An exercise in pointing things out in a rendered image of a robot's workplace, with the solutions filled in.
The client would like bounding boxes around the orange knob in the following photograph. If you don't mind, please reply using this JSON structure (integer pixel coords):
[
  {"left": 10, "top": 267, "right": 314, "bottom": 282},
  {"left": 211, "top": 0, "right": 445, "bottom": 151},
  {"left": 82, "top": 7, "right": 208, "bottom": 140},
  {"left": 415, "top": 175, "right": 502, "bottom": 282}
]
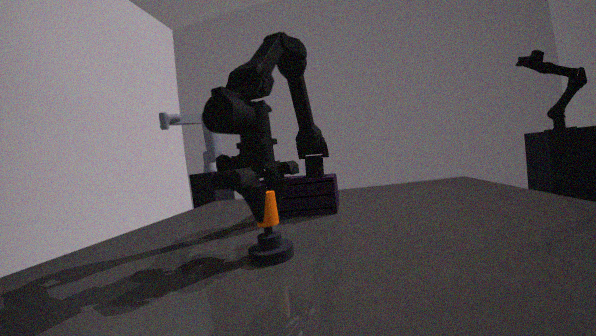
[{"left": 257, "top": 190, "right": 279, "bottom": 227}]

